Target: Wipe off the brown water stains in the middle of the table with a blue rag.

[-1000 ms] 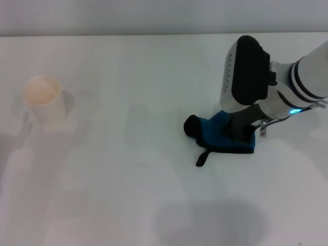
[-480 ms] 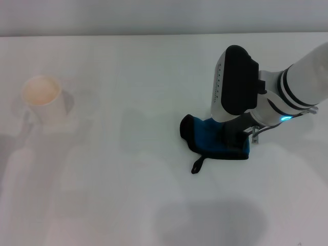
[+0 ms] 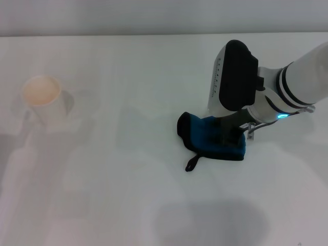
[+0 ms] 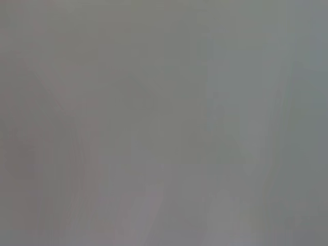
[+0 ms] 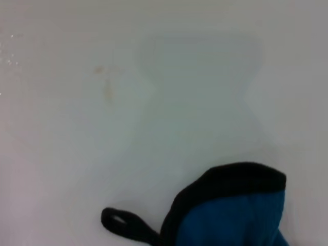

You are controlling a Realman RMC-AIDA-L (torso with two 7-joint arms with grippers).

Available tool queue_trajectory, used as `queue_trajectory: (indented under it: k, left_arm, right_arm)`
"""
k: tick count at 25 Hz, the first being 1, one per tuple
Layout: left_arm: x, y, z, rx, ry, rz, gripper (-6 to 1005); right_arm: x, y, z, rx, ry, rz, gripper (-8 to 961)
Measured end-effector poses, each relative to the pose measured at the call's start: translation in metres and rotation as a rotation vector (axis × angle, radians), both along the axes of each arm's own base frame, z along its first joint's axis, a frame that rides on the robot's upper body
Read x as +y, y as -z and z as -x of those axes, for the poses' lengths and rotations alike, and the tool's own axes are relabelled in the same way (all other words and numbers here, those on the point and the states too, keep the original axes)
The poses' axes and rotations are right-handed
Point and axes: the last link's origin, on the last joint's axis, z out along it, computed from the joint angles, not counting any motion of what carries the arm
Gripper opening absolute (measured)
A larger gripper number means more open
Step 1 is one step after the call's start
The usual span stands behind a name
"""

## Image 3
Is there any white paper cup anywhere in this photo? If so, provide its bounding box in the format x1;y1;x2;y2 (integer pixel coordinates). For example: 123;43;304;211
22;75;69;127

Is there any black cable with silver plug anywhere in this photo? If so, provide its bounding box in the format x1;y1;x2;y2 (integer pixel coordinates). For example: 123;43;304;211
247;110;308;141

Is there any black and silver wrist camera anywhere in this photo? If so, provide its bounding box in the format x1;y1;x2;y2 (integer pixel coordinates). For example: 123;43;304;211
207;39;266;116

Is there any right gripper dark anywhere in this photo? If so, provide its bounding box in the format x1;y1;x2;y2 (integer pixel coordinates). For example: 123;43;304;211
209;110;253;146

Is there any blue rag with black trim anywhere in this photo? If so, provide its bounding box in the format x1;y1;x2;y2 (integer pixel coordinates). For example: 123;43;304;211
176;111;248;172

